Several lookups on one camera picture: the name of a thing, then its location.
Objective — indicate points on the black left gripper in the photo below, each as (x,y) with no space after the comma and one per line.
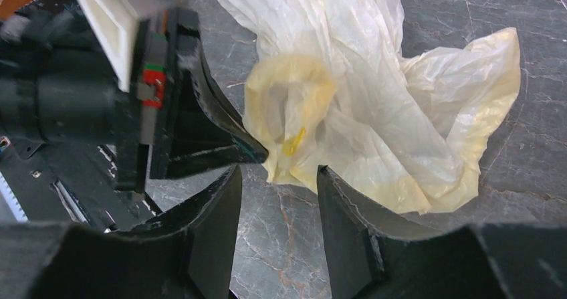
(197,129)

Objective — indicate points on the white slotted cable duct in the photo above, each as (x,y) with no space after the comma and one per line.
(9,197)

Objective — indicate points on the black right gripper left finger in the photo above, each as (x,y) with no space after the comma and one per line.
(185,252)

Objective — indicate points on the cream plastic trash bag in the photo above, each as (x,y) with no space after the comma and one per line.
(332,88)

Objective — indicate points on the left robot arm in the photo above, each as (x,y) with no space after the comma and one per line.
(21,66)

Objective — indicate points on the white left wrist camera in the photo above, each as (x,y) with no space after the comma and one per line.
(115,24)

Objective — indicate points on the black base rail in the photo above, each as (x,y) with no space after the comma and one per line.
(70,182)

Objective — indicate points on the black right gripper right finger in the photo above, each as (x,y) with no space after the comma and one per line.
(372,252)

